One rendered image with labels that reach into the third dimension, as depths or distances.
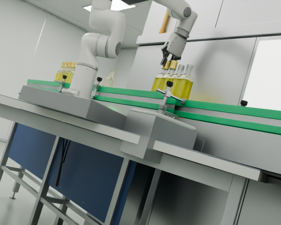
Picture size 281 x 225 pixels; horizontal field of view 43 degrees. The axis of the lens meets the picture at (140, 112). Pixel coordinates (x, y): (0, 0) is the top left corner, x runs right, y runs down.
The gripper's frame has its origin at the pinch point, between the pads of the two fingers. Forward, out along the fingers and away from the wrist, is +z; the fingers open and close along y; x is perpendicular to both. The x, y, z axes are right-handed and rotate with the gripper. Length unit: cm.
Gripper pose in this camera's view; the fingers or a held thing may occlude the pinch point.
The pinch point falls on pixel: (166, 63)
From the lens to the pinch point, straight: 185.4
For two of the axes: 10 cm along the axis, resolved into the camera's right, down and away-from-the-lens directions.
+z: -4.4, 8.9, 1.2
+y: -7.4, -2.8, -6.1
